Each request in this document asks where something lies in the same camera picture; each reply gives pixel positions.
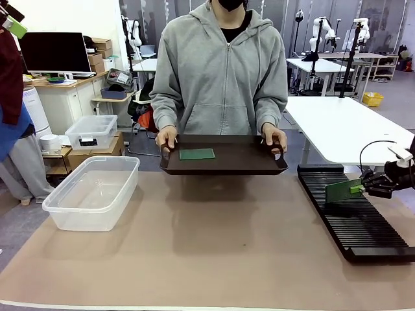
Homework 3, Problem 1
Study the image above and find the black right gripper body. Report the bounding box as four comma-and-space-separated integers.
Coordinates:
384, 160, 415, 192

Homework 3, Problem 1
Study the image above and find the green perforated PCB board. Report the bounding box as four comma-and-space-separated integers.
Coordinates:
325, 178, 366, 205
178, 148, 216, 161

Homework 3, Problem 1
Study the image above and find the brown plastic serving tray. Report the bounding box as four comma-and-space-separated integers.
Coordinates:
158, 134, 289, 177

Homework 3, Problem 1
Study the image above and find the person's right forearm grey sleeve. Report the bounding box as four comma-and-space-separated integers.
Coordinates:
150, 93, 184, 132

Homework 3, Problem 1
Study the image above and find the person's left forearm grey sleeve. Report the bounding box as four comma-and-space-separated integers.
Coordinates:
254, 93, 289, 130

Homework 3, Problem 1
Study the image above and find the person's left hand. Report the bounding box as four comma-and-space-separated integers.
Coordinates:
261, 122, 289, 153

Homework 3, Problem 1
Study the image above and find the person's right hand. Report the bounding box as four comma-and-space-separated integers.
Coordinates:
154, 126, 178, 150

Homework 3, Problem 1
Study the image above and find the black slotted PCB rack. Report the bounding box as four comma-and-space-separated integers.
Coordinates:
296, 163, 415, 264

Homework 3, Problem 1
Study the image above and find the black computer monitor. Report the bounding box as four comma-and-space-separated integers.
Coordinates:
18, 31, 93, 80

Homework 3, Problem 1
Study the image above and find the bystander with blue apron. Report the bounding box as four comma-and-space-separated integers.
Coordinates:
0, 29, 56, 207

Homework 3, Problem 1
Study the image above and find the large white table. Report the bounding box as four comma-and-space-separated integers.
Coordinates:
283, 96, 415, 172

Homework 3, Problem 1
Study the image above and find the yellow plastic basket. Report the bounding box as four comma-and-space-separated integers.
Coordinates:
362, 92, 385, 108

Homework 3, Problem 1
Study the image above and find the white air purifier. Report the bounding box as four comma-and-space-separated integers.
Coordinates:
21, 86, 53, 140

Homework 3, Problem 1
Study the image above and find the white cabinet with wooden top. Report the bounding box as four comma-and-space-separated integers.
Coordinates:
23, 69, 110, 135

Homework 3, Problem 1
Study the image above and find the black tray with packets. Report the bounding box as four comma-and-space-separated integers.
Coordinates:
106, 67, 134, 85

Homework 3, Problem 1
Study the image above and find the grey blue plastic bin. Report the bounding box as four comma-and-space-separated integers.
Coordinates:
100, 84, 129, 100

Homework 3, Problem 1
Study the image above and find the small wooden top trolley table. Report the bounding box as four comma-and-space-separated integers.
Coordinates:
91, 92, 137, 133

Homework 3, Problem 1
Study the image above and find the white round canister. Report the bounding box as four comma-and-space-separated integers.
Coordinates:
39, 134, 62, 152

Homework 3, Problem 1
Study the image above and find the clear lidded storage box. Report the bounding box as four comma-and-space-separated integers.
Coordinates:
64, 114, 119, 151

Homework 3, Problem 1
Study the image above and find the white background table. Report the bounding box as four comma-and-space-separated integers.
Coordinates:
285, 57, 356, 97

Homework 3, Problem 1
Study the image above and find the pile of colourful clothes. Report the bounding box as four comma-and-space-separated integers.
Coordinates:
127, 77, 160, 130

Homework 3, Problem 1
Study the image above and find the large cardboard box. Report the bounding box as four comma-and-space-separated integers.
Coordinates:
67, 131, 126, 171

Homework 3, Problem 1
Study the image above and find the person in grey hoodie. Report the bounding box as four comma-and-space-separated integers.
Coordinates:
149, 0, 289, 137

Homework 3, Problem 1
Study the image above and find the clear plastic open box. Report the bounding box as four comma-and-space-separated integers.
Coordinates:
41, 155, 141, 233

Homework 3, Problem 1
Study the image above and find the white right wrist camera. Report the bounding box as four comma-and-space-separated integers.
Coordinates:
388, 145, 414, 168

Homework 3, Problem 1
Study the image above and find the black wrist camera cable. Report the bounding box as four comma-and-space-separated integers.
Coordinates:
359, 140, 398, 174

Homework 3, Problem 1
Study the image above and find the black camera stand pole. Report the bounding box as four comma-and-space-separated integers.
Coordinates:
338, 19, 364, 98
298, 17, 325, 97

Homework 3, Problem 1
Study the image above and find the small black frame side table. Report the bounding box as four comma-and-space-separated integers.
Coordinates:
41, 145, 74, 178

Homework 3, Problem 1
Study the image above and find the metal frame chair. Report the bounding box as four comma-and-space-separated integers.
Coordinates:
128, 128, 160, 157

